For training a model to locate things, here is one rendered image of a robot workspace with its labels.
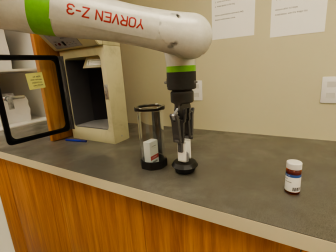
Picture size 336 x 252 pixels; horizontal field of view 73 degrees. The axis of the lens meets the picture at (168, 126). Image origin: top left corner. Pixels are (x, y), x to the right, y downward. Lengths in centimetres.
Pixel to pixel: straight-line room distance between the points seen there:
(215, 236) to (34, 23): 68
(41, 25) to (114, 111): 65
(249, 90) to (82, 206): 95
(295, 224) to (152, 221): 42
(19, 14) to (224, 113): 101
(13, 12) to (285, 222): 73
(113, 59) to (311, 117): 96
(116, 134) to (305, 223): 86
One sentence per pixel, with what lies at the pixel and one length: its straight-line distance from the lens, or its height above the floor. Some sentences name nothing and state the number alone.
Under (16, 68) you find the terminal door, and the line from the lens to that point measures 125.
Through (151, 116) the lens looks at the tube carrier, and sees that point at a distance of 76.
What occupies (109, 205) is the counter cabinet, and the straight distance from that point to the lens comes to 90.
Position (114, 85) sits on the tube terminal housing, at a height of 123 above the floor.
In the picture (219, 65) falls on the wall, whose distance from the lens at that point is 127.
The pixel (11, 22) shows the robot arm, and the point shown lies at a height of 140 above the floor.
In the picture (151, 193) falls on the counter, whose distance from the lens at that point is 69.
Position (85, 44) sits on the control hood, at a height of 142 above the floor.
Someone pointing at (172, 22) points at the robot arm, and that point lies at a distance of 55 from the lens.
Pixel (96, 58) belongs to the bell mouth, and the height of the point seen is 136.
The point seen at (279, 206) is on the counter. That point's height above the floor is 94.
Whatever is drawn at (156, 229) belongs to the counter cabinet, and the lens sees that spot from 80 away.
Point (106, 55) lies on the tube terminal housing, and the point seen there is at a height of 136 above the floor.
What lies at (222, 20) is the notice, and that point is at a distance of 128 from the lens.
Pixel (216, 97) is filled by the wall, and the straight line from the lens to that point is 128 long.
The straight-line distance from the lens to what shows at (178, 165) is 76.
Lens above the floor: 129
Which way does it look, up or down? 14 degrees down
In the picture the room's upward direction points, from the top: 3 degrees counter-clockwise
